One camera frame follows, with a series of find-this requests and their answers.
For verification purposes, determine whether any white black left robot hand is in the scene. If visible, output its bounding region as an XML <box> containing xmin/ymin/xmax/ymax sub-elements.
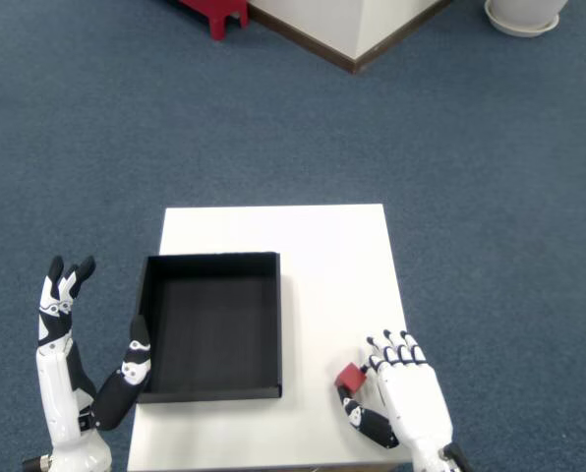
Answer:
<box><xmin>35</xmin><ymin>254</ymin><xmax>152</xmax><ymax>472</ymax></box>

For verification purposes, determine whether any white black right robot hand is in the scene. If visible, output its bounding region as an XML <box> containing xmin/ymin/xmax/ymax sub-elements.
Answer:
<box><xmin>335</xmin><ymin>328</ymin><xmax>455</xmax><ymax>471</ymax></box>

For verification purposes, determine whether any red cube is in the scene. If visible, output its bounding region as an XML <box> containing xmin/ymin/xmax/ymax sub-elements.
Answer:
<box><xmin>335</xmin><ymin>362</ymin><xmax>368</xmax><ymax>394</ymax></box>

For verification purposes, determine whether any black open box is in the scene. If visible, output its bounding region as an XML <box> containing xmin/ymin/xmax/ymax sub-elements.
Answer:
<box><xmin>135</xmin><ymin>251</ymin><xmax>283</xmax><ymax>404</ymax></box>

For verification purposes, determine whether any white pot saucer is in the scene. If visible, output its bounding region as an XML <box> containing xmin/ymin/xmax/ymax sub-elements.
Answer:
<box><xmin>484</xmin><ymin>0</ymin><xmax>561</xmax><ymax>38</ymax></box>

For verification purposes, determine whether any white plant pot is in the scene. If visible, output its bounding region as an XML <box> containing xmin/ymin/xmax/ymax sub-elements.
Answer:
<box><xmin>489</xmin><ymin>0</ymin><xmax>569</xmax><ymax>25</ymax></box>

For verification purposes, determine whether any red plastic stool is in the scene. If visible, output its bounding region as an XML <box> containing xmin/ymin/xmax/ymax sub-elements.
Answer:
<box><xmin>177</xmin><ymin>0</ymin><xmax>250</xmax><ymax>41</ymax></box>

